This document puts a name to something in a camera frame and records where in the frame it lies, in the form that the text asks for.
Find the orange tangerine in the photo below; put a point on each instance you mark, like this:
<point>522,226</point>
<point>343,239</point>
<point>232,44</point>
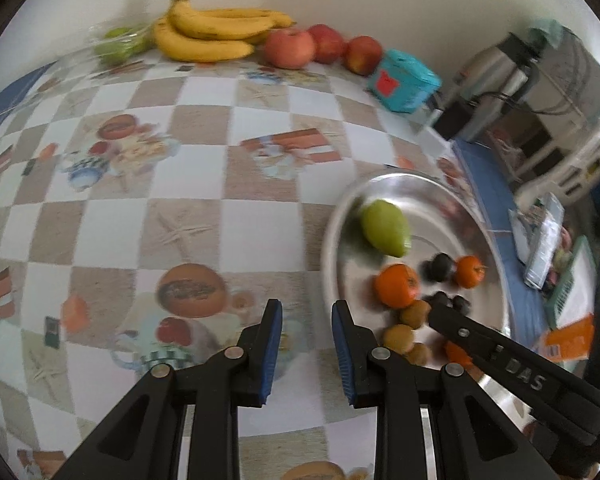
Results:
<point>455,352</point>
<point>397,286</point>
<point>468,272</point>

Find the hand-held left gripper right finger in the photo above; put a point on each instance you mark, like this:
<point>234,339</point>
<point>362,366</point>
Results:
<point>342,355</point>

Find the pale blue phone stand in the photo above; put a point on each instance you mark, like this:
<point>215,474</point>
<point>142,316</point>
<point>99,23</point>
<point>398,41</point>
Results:
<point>519,230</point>

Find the green mango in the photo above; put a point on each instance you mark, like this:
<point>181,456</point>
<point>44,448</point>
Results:
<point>385,227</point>

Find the pink apple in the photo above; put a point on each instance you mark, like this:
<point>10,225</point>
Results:
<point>290,49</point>

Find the smartphone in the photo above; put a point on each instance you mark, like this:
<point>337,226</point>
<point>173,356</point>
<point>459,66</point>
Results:
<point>545,240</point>

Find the orange packet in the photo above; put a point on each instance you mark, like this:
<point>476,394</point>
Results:
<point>570,340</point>

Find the steel thermos jug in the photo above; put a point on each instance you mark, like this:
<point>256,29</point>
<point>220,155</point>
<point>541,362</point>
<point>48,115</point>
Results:
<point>490,67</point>

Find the dark purple plum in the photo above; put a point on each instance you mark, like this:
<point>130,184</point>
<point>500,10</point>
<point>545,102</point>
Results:
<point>440,266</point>
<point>461,304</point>
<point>441,300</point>

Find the pastel fabric pile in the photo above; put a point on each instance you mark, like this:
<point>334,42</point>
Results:
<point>565,255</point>

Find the clear bag of green jujubes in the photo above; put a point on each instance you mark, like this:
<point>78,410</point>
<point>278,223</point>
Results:
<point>117,47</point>

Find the teal box with red label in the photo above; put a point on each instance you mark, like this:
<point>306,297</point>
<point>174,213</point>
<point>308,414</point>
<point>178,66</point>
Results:
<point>405,82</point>

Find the green calculator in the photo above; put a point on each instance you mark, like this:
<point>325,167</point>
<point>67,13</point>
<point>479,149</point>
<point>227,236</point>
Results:
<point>572,285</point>

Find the black power adapter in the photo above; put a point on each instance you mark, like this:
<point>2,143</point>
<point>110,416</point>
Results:
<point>455,120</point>

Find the yellow banana bunch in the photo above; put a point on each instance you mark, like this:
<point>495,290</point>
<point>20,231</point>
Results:
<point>205,35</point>

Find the round steel basin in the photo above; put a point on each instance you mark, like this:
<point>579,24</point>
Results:
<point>430,220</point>

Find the red apple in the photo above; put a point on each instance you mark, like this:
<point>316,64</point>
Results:
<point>327,42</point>
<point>362,55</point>

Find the white plastic basket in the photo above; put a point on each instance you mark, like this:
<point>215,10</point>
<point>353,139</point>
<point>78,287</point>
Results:
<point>595,150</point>

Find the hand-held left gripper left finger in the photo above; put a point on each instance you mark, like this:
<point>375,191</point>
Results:
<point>271,350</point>

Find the white adapter stand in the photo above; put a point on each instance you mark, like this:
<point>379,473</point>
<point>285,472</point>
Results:
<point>427,120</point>

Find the checkered printed tablecloth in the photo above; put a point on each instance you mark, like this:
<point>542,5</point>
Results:
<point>205,130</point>

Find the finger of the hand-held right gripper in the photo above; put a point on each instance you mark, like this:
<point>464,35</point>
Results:
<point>462,335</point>

